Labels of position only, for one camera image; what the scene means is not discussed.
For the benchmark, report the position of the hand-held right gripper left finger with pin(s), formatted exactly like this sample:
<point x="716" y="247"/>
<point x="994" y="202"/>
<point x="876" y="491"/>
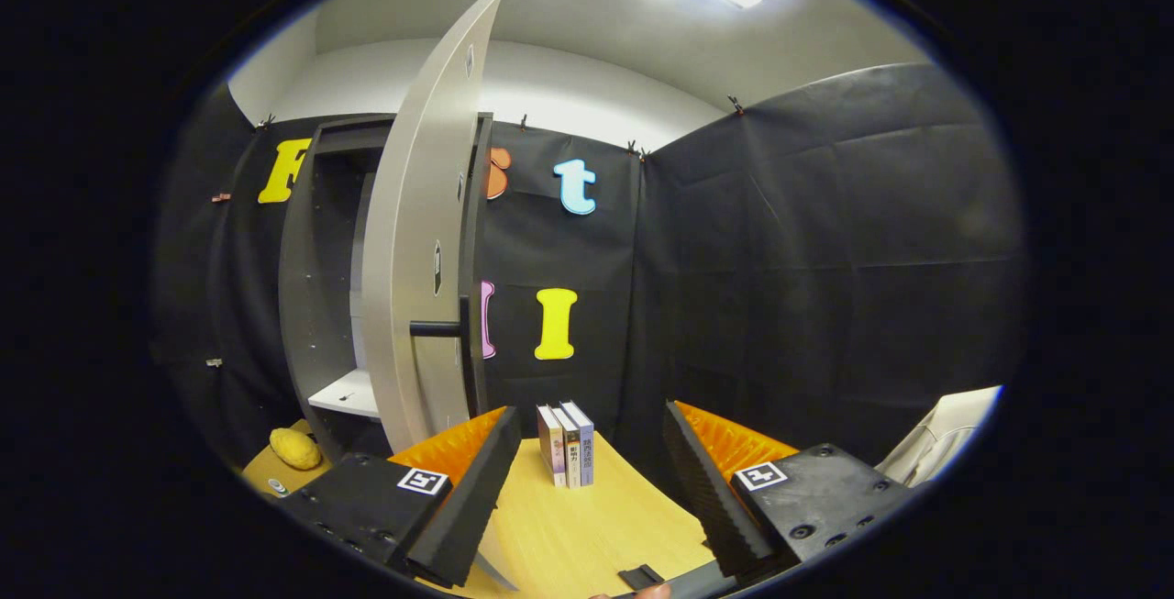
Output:
<point x="468" y="498"/>

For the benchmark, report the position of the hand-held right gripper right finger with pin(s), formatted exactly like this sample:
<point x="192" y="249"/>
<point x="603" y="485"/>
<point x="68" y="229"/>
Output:
<point x="706" y="498"/>

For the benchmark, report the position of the dark grey cabinet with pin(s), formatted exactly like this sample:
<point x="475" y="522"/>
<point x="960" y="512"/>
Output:
<point x="316" y="305"/>

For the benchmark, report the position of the beige cabinet door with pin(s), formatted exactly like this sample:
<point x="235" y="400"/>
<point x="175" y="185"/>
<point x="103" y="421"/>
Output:
<point x="413" y="214"/>

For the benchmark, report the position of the white cabinet shelf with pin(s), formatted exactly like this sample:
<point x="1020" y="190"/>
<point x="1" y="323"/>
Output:
<point x="348" y="393"/>

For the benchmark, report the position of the pale pink book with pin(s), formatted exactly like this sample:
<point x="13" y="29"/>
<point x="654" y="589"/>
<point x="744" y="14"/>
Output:
<point x="548" y="448"/>

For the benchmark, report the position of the dark spine book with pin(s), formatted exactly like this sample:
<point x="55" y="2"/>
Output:
<point x="572" y="457"/>

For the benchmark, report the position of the blue spine book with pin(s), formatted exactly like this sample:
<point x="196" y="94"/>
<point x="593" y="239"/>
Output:
<point x="587" y="452"/>

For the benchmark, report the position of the yellow soft toy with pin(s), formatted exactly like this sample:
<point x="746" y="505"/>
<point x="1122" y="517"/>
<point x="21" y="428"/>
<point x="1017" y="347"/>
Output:
<point x="295" y="449"/>

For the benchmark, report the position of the white chair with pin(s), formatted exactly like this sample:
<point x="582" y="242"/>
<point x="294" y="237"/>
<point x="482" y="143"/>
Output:
<point x="945" y="425"/>

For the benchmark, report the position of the black backdrop cloth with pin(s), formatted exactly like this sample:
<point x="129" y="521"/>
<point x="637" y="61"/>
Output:
<point x="825" y="260"/>

